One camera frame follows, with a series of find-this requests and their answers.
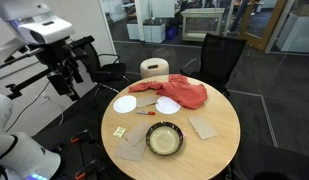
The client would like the small yellow packet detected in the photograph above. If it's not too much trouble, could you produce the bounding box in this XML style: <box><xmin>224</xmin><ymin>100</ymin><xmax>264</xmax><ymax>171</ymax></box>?
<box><xmin>112</xmin><ymin>126</ymin><xmax>127</xmax><ymax>139</ymax></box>

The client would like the dark bowl with beige inside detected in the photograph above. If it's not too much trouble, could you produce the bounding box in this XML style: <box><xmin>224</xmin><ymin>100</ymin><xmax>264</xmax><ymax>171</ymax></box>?
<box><xmin>145</xmin><ymin>121</ymin><xmax>185</xmax><ymax>157</ymax></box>

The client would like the large white box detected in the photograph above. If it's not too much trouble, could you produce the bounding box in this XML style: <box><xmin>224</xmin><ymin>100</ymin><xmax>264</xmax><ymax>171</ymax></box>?
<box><xmin>276</xmin><ymin>4</ymin><xmax>309</xmax><ymax>54</ymax></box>

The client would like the white round plate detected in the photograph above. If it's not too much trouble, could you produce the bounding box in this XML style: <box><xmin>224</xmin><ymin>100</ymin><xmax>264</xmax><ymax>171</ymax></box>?
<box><xmin>113</xmin><ymin>94</ymin><xmax>138</xmax><ymax>114</ymax></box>
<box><xmin>155</xmin><ymin>95</ymin><xmax>182</xmax><ymax>115</ymax></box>

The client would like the orange and black clamp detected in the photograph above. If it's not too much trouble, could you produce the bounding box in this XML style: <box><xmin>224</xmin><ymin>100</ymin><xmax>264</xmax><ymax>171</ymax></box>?
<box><xmin>69</xmin><ymin>129</ymin><xmax>95</xmax><ymax>144</ymax></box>
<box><xmin>74</xmin><ymin>159</ymin><xmax>102</xmax><ymax>180</ymax></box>

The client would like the blue bin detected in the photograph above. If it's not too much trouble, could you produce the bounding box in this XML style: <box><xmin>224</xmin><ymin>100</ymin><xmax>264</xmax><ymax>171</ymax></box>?
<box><xmin>166</xmin><ymin>26</ymin><xmax>178</xmax><ymax>41</ymax></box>

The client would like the red and white marker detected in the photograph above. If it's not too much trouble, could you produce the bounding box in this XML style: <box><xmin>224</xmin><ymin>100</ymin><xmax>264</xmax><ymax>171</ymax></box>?
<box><xmin>136</xmin><ymin>110</ymin><xmax>157</xmax><ymax>116</ymax></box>

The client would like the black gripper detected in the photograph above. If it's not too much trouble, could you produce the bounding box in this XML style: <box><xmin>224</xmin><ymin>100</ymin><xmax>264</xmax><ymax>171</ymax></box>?
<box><xmin>35</xmin><ymin>39</ymin><xmax>85</xmax><ymax>102</ymax></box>

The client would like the black mesh office chair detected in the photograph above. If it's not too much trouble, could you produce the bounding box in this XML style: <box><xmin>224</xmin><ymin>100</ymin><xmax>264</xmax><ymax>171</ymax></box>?
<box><xmin>179</xmin><ymin>33</ymin><xmax>248</xmax><ymax>98</ymax></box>

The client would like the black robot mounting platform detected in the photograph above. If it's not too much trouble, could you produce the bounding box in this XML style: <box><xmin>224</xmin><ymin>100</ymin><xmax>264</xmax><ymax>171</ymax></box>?
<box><xmin>48</xmin><ymin>129</ymin><xmax>107</xmax><ymax>180</ymax></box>

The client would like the beige open cart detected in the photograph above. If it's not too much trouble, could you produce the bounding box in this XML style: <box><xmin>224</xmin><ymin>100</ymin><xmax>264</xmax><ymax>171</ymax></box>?
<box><xmin>180</xmin><ymin>8</ymin><xmax>226</xmax><ymax>43</ymax></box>

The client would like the cardboard square right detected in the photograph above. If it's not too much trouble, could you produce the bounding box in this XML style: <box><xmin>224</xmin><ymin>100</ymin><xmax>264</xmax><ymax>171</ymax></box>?
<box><xmin>187</xmin><ymin>115</ymin><xmax>219</xmax><ymax>141</ymax></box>

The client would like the black stand boom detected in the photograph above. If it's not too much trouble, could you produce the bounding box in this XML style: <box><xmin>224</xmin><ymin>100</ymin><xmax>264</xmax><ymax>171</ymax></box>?
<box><xmin>5</xmin><ymin>66</ymin><xmax>58</xmax><ymax>100</ymax></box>

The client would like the white low cabinet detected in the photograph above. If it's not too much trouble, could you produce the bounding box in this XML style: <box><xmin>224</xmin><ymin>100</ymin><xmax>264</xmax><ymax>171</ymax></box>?
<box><xmin>126</xmin><ymin>18</ymin><xmax>167</xmax><ymax>44</ymax></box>

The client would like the wooden glass door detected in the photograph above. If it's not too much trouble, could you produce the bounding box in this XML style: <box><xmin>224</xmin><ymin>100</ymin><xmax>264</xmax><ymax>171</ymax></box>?
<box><xmin>238</xmin><ymin>0</ymin><xmax>288</xmax><ymax>52</ymax></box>

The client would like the red cloth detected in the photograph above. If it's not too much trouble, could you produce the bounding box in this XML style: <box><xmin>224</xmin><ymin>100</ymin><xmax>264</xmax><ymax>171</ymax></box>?
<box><xmin>128</xmin><ymin>73</ymin><xmax>208</xmax><ymax>110</ymax></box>

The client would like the round wooden table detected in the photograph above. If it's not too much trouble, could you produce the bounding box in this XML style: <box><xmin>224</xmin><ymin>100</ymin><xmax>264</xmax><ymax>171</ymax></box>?
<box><xmin>100</xmin><ymin>73</ymin><xmax>242</xmax><ymax>180</ymax></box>

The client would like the white wall cable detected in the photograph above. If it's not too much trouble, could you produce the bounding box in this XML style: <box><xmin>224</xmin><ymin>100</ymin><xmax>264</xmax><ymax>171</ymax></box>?
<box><xmin>5</xmin><ymin>81</ymin><xmax>65</xmax><ymax>133</ymax></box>

